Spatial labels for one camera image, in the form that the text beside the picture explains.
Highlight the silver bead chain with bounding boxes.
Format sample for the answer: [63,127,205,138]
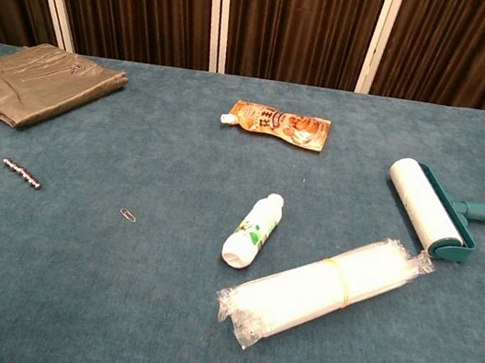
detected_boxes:
[0,156,46,191]

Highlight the small metal paperclip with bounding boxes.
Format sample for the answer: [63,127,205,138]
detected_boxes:
[118,207,139,224]

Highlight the white plastic bottle green label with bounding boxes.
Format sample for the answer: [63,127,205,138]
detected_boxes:
[219,186,287,275]

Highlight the orange spouted sauce pouch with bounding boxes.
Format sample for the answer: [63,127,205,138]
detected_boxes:
[217,96,333,154]

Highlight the wrapped white lint roller refills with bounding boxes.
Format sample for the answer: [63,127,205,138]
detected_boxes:
[209,210,440,363]

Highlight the dark brown pleated curtain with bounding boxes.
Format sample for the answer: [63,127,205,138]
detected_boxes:
[0,0,485,130]

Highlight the folded grey-green trousers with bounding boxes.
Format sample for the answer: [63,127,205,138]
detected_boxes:
[0,35,134,147]

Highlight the green handled lint roller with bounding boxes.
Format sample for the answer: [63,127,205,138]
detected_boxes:
[375,154,485,268]

